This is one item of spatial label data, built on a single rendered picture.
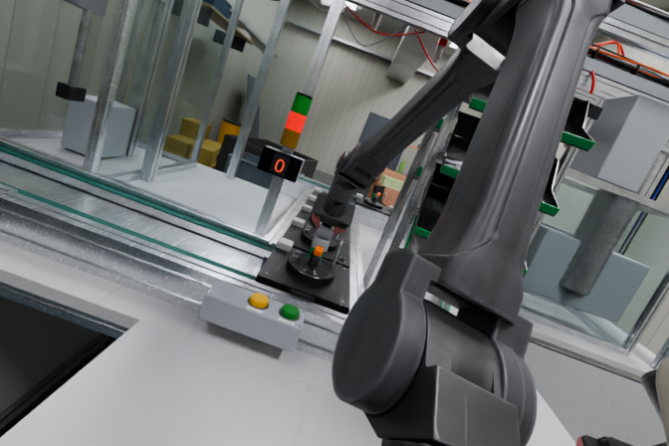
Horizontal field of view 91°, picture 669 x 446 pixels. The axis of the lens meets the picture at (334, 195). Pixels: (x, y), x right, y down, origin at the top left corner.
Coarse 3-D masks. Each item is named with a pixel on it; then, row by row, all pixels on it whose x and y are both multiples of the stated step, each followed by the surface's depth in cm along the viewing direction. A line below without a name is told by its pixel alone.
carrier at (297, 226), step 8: (296, 224) 123; (288, 232) 113; (296, 232) 116; (304, 232) 113; (312, 232) 116; (296, 240) 109; (304, 240) 111; (312, 240) 109; (336, 240) 118; (296, 248) 104; (304, 248) 105; (328, 248) 110; (336, 248) 114; (344, 248) 119; (328, 256) 106; (344, 256) 111; (344, 264) 105
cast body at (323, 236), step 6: (318, 228) 86; (324, 228) 86; (330, 228) 87; (318, 234) 86; (324, 234) 86; (330, 234) 86; (318, 240) 85; (324, 240) 85; (330, 240) 87; (312, 246) 86; (324, 246) 86
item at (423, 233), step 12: (432, 180) 102; (444, 180) 100; (432, 192) 98; (444, 192) 99; (420, 204) 90; (432, 204) 92; (444, 204) 94; (420, 216) 86; (432, 216) 88; (420, 228) 79; (432, 228) 84
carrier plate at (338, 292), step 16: (272, 256) 91; (288, 256) 95; (272, 272) 82; (288, 272) 86; (336, 272) 97; (288, 288) 79; (304, 288) 81; (320, 288) 84; (336, 288) 87; (320, 304) 79; (336, 304) 79
